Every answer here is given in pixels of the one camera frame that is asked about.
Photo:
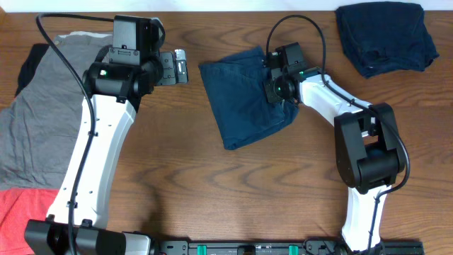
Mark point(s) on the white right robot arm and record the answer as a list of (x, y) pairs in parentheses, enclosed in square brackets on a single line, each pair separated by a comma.
[(369, 155)]

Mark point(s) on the folded navy garment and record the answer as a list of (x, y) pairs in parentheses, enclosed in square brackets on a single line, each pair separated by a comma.
[(385, 36)]

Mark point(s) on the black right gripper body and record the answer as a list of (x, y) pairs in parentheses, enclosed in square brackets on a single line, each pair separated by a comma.
[(275, 91)]

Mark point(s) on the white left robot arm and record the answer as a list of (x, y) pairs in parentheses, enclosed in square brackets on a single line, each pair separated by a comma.
[(76, 222)]

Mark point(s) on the grey shorts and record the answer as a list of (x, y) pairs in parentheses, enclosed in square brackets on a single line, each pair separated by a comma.
[(39, 129)]

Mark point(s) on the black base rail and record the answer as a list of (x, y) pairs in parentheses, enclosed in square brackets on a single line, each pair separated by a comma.
[(307, 247)]

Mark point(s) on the black garment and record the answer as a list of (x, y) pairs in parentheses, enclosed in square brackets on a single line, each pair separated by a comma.
[(30, 65)]

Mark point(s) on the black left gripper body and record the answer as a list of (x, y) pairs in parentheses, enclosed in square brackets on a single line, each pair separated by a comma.
[(167, 68)]

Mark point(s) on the red garment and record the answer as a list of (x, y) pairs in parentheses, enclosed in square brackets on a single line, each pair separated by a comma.
[(18, 206)]

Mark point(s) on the dark teal blue shorts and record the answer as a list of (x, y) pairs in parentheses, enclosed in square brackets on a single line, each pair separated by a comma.
[(235, 89)]

